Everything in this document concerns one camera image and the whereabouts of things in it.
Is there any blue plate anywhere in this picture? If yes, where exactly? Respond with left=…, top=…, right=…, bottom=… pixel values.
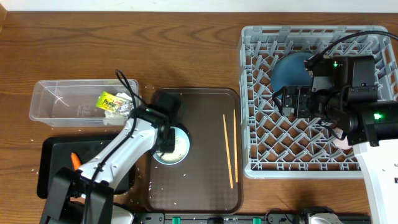
left=271, top=52, right=313, bottom=95

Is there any white tissue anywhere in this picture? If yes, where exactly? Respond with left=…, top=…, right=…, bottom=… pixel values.
left=104, top=91, right=135, bottom=118

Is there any light blue rice bowl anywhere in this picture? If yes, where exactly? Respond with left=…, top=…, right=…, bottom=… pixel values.
left=153, top=127, right=190, bottom=166

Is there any pink cup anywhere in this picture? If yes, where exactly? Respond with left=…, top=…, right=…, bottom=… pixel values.
left=332, top=128, right=352, bottom=150

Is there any yellow snack wrapper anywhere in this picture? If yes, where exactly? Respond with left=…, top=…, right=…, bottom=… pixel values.
left=95, top=90, right=135, bottom=116

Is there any wooden chopstick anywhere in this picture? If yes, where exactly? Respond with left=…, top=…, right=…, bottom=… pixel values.
left=233, top=109, right=239, bottom=183
left=223, top=114, right=234, bottom=189

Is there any orange carrot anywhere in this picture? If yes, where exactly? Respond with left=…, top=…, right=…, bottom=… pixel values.
left=71, top=152, right=82, bottom=170

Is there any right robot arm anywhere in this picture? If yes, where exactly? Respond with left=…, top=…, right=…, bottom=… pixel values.
left=272, top=55, right=397, bottom=223

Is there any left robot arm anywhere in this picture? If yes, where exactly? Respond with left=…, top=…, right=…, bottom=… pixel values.
left=40, top=91, right=181, bottom=223

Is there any grey dishwasher rack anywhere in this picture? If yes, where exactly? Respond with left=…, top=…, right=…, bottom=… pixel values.
left=238, top=26, right=397, bottom=179

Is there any brown serving tray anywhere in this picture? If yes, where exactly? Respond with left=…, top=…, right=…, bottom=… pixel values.
left=145, top=88, right=243, bottom=214

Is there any clear plastic bin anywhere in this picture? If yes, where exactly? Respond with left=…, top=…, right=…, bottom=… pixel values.
left=29, top=79, right=129, bottom=127

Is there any black tray bin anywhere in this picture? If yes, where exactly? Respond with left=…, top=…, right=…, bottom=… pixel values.
left=36, top=133, right=136, bottom=199

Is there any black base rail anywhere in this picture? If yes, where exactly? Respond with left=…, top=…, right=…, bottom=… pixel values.
left=133, top=212, right=373, bottom=224

